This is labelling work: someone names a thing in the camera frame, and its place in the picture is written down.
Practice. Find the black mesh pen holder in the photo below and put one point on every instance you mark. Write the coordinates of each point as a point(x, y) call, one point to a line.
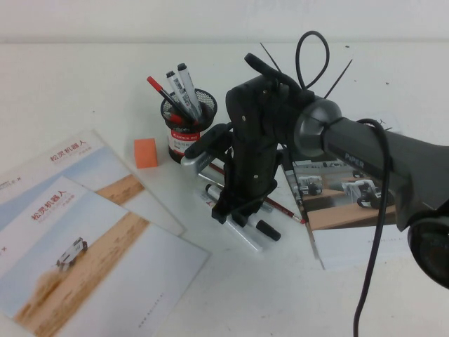
point(175, 140)

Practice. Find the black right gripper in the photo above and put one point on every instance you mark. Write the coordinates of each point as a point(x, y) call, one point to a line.
point(250, 140)

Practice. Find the short red capped pen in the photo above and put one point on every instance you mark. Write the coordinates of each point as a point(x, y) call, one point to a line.
point(172, 117)

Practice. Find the white marker black cap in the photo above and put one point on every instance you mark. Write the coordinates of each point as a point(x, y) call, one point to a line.
point(174, 85)
point(268, 230)
point(186, 80)

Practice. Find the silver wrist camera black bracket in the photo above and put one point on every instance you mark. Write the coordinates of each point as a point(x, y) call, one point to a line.
point(200, 151)

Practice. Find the classroom photo brochure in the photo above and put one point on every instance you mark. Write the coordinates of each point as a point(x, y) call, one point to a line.
point(350, 245)
point(315, 247)

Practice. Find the black zip tie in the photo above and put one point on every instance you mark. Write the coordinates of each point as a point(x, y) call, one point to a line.
point(338, 79)
point(270, 58)

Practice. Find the orange foam block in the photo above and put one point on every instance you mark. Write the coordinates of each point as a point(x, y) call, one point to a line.
point(144, 152)

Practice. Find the desert photo brochure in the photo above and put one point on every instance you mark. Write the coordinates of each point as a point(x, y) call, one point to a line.
point(105, 267)
point(70, 158)

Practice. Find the all white paint marker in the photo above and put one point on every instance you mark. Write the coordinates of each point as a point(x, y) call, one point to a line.
point(245, 237)

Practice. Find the red and black pen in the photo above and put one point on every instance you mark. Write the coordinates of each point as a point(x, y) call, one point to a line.
point(158, 87)

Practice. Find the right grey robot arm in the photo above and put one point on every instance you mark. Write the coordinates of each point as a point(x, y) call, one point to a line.
point(372, 154)

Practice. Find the red pencil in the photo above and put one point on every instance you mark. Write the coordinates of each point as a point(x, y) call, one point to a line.
point(284, 210)

